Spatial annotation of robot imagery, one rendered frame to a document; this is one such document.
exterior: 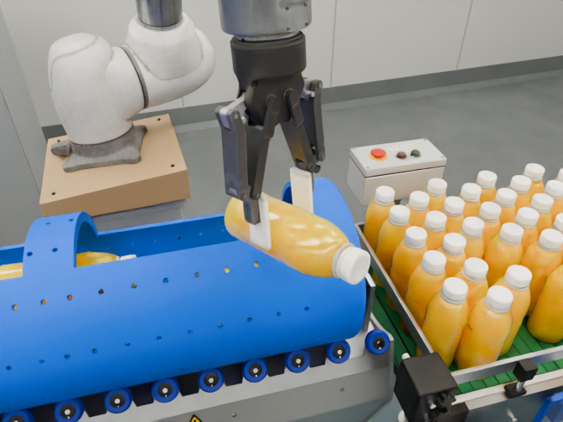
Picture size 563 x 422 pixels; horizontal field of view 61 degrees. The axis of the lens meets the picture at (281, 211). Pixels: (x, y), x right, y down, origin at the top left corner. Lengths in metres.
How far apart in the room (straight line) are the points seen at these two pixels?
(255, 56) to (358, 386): 0.66
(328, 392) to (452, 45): 3.70
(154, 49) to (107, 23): 2.25
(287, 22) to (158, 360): 0.49
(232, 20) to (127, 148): 0.79
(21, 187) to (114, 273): 1.74
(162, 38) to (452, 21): 3.34
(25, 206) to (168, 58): 1.45
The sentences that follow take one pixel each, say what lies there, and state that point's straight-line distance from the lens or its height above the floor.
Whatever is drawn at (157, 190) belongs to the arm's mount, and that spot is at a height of 1.04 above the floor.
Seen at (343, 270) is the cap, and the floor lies 1.32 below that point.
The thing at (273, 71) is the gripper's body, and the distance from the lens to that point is 0.48.
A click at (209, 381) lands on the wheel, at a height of 0.97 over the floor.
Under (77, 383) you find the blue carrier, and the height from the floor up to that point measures 1.08.
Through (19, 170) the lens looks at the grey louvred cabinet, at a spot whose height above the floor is 0.55.
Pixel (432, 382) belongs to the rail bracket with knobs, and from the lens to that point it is 0.84.
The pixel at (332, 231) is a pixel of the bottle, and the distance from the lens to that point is 0.53.
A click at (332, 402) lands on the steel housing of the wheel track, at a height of 0.86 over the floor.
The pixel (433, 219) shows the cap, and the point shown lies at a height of 1.09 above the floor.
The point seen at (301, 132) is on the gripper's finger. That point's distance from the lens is 0.55.
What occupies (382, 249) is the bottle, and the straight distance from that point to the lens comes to 1.02.
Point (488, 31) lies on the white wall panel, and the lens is 4.53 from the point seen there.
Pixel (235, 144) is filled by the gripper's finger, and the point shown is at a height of 1.44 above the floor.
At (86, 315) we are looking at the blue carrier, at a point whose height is 1.18.
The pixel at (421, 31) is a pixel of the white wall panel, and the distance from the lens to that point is 4.15.
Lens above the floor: 1.68
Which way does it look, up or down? 37 degrees down
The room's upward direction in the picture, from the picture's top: straight up
